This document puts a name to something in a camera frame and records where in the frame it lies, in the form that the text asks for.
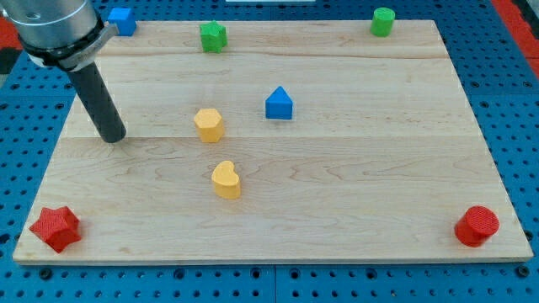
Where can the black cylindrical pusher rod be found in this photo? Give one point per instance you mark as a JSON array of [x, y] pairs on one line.
[[95, 97]]

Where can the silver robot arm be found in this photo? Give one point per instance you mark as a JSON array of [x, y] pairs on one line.
[[68, 34]]

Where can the yellow heart block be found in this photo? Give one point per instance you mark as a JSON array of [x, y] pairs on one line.
[[226, 181]]

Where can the blue cube block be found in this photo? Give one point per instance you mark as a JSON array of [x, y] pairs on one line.
[[124, 19]]

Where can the yellow hexagon block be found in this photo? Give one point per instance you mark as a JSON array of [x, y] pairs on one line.
[[209, 125]]

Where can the green star block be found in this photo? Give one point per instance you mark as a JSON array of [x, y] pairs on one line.
[[213, 37]]

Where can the red star block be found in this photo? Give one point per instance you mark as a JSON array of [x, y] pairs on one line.
[[58, 228]]

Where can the blue triangle house block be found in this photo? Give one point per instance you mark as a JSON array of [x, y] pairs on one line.
[[278, 105]]

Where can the wooden board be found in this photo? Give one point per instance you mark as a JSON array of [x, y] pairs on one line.
[[382, 157]]

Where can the green cylinder block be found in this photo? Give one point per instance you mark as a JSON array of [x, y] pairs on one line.
[[382, 21]]

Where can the red cylinder block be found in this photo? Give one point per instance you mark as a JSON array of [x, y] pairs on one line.
[[476, 226]]

